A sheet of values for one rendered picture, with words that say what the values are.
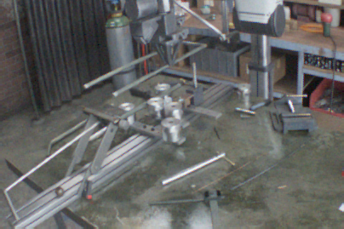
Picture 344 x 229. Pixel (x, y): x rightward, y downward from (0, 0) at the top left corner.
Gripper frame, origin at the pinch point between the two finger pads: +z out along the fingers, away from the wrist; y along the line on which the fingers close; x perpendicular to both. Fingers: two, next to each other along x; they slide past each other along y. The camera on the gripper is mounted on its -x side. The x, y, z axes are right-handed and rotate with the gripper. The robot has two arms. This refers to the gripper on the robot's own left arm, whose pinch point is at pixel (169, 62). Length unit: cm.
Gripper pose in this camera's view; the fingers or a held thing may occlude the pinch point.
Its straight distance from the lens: 96.8
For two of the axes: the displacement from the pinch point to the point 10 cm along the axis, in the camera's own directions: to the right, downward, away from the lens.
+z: 1.1, 8.9, 4.5
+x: 6.1, -4.2, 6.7
